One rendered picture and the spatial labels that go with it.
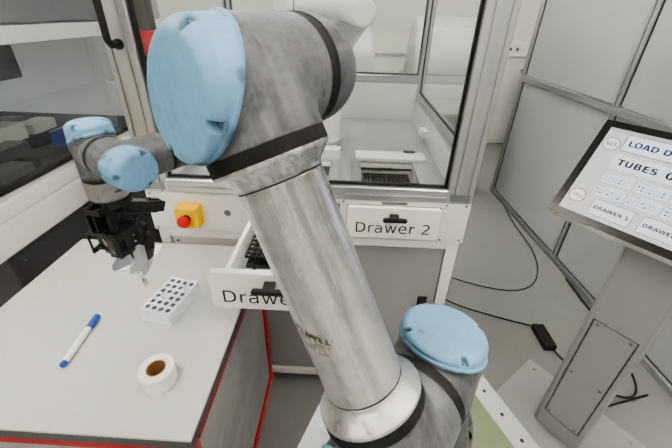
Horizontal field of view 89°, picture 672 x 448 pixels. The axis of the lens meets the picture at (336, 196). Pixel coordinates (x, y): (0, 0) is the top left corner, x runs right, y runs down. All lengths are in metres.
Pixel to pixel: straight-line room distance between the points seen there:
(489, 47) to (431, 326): 0.70
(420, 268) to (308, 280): 0.95
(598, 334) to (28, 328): 1.61
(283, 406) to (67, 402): 0.93
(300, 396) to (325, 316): 1.38
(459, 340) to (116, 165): 0.56
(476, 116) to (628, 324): 0.77
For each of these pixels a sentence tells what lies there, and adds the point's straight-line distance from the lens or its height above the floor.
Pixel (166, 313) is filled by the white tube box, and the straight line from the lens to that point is 0.97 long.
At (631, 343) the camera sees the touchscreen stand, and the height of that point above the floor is 0.61.
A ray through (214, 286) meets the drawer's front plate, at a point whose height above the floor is 0.89.
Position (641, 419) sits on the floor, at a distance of 2.11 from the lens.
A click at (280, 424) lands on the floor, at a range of 1.65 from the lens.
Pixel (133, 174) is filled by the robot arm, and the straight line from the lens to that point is 0.64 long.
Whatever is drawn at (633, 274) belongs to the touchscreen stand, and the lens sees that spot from 1.29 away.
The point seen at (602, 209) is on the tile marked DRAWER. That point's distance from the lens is 1.16.
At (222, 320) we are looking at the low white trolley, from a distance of 0.96.
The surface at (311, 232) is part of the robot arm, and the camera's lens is 0.30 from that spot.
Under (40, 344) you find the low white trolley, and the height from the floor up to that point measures 0.76.
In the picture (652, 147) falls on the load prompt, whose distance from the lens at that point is 1.23.
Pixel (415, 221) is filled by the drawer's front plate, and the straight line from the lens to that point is 1.09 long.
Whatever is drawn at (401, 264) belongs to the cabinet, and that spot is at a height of 0.69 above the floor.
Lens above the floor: 1.46
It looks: 29 degrees down
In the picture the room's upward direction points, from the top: 2 degrees clockwise
